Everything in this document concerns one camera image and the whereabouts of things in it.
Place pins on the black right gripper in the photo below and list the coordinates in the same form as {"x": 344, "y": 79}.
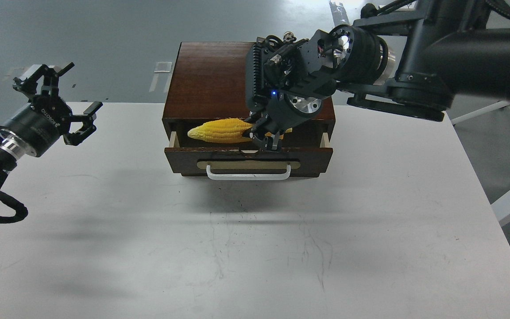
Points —
{"x": 286, "y": 82}

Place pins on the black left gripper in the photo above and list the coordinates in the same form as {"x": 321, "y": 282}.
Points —
{"x": 39, "y": 123}

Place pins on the yellow corn cob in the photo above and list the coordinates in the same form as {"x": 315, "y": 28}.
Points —
{"x": 222, "y": 131}

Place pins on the white drawer handle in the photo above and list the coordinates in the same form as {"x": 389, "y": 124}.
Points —
{"x": 282, "y": 176}

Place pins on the dark wooden drawer front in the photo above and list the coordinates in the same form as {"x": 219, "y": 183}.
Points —
{"x": 234, "y": 159}

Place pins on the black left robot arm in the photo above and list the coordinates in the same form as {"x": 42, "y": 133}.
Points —
{"x": 12, "y": 148}

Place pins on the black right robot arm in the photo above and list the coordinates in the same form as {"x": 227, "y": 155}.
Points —
{"x": 405, "y": 63}

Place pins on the dark wooden drawer cabinet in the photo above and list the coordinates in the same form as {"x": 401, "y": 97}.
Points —
{"x": 208, "y": 83}

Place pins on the black tape strip on floor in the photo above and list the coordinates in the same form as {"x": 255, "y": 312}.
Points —
{"x": 339, "y": 13}

